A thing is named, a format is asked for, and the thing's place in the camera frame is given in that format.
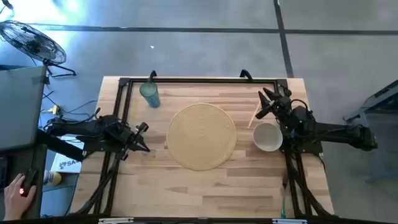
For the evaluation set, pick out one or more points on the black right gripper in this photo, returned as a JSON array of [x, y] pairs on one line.
[[281, 104]]

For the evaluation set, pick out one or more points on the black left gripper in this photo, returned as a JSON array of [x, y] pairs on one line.
[[122, 135]]

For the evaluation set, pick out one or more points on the white ceramic bowl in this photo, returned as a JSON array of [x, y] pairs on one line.
[[267, 137]]

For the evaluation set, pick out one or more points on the teal translucent plastic cup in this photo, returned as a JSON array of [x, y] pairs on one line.
[[150, 93]]

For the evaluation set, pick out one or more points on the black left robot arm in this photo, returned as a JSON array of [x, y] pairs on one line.
[[71, 127]]

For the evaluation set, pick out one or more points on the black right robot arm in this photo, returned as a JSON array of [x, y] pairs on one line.
[[342, 133]]

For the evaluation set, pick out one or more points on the wooden chopstick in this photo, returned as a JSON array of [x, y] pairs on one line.
[[253, 116]]

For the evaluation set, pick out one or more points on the round woven straw placemat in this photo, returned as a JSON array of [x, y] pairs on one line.
[[202, 137]]

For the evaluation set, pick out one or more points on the white printed cardboard box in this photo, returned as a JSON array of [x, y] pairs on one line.
[[66, 158]]

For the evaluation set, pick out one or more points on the white label strip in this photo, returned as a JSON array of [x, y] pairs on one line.
[[289, 221], [115, 220]]

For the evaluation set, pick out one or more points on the yellow power strip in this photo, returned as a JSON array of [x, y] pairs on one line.
[[56, 109]]

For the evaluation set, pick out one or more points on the person's yellow shoe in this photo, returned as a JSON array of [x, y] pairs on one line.
[[53, 178]]

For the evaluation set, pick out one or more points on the grey metal cart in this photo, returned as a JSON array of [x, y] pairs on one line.
[[373, 102]]

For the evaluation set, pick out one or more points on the black computer mouse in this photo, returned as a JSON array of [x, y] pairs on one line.
[[29, 182]]

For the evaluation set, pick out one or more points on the grey desk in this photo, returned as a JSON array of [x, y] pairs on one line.
[[20, 105]]

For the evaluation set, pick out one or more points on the person's hand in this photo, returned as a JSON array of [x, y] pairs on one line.
[[14, 202]]

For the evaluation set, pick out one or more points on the black floor fan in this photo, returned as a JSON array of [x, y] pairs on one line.
[[32, 42]]

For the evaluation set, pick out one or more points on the black aluminium table frame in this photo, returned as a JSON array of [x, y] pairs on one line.
[[202, 81]]

